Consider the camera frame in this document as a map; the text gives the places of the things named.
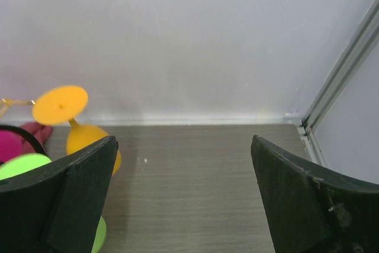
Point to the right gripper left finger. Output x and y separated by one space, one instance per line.
57 207

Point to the pink wine glass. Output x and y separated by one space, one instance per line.
11 146

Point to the gold wire wine glass rack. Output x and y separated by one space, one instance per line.
27 136

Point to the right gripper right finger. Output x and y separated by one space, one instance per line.
310 208

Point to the green wine glass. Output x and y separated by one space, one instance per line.
24 163

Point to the red cloth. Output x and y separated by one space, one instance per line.
39 131

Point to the orange wine glass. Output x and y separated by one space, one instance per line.
64 104

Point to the aluminium frame rail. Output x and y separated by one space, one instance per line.
356 52

